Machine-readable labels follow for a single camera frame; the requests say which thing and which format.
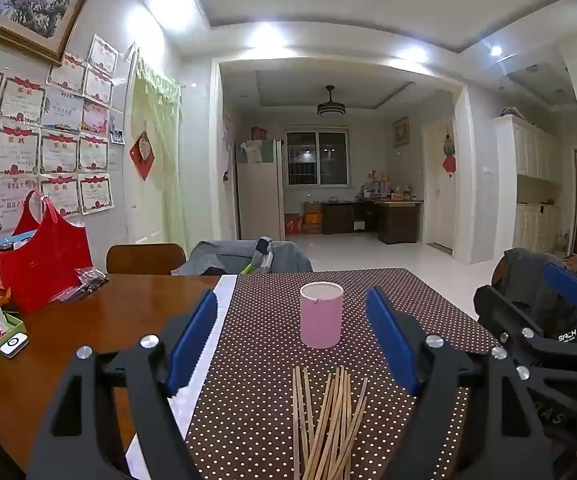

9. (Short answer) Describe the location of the round ceiling lamp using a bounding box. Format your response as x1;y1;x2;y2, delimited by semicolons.
317;85;347;118

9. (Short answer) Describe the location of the white door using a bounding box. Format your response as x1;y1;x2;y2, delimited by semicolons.
421;117;456;251

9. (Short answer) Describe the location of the wooden chair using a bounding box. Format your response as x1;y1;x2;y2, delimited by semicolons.
106;243;188;276

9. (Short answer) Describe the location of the white checked cloth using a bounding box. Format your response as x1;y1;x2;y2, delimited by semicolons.
126;274;239;480

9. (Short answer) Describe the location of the pile of wooden chopsticks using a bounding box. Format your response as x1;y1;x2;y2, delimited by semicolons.
292;366;369;480

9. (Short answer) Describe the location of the wall of award certificates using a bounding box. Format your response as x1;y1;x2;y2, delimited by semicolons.
0;34;122;247

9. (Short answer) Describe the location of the clutter of desk bottles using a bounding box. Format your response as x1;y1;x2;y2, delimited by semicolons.
361;170;416;201

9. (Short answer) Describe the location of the white refrigerator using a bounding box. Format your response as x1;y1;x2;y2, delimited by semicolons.
236;140;285;241

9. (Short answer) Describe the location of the clear plastic packet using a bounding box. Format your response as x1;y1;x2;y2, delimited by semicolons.
48;267;109;305

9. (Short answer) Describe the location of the pink cylindrical cup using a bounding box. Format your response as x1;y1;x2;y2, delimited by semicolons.
299;281;344;349

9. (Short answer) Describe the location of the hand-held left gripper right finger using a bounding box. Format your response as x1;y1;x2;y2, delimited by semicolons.
365;287;554;480

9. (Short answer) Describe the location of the barred window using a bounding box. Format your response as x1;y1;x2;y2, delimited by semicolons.
286;130;351;187

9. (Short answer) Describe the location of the dark wooden desk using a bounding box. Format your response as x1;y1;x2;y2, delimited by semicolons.
321;197;424;246

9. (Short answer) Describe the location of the brown polka dot tablecloth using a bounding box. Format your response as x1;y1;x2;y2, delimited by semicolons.
186;267;506;480

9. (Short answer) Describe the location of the red tote bag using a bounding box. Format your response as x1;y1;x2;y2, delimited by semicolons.
0;190;93;315

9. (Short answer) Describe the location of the small white device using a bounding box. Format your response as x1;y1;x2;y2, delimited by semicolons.
0;334;29;358

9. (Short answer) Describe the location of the dark grey jacket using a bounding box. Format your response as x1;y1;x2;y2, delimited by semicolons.
491;247;577;348

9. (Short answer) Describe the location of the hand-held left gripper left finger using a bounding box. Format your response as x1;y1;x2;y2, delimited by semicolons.
28;290;219;480

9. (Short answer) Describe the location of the light green curtain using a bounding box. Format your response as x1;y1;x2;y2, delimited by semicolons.
133;55;188;256

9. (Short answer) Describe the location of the red diamond wall decoration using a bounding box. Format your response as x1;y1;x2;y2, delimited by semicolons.
128;130;155;182

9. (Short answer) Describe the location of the framed tree picture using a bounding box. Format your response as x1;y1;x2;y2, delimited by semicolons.
0;0;96;67

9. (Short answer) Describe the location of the white cabinet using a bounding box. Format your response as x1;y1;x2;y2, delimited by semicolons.
494;114;564;256

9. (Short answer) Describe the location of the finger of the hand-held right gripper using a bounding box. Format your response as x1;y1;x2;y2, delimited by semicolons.
473;285;577;386
542;261;577;348

